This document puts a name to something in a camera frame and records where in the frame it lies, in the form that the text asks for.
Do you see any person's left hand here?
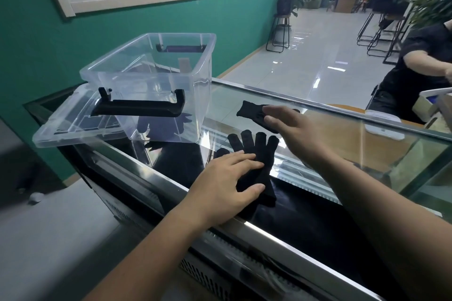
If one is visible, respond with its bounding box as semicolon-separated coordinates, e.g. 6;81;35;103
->
183;151;266;228

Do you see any person's right hand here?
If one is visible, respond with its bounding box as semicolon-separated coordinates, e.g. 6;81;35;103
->
262;104;335;172

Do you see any clear plastic box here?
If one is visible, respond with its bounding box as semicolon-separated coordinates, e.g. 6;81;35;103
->
79;32;217;144

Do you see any clear plastic lid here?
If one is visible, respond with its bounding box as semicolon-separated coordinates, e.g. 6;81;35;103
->
32;84;137;149

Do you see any person's right forearm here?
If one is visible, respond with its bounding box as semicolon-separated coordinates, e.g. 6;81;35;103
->
314;150;452;301

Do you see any person's left forearm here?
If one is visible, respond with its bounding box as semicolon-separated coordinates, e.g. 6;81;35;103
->
83;204;219;301

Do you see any white flat box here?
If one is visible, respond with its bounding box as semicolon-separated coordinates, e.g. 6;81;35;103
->
364;109;406;142

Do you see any white open box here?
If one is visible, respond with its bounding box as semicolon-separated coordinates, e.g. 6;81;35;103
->
412;87;452;123

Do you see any round wooden table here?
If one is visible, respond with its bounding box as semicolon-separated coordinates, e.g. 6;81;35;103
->
317;103;428;171

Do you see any black chair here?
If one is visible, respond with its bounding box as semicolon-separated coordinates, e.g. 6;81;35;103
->
366;84;380;109

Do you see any glass display case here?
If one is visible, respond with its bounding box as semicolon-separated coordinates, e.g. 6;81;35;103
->
23;78;452;301

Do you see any white round pot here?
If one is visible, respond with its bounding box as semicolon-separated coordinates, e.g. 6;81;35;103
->
273;24;290;45

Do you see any black metal plant stand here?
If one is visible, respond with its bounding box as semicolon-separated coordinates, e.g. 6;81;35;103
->
266;15;292;54

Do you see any black bar stool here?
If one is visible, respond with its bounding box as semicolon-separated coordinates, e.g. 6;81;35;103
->
367;14;407;58
356;11;384;47

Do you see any wooden desk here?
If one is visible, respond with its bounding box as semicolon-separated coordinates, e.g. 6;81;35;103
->
334;0;359;14

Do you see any large leafy green plant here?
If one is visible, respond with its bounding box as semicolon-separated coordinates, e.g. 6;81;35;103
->
406;0;452;30

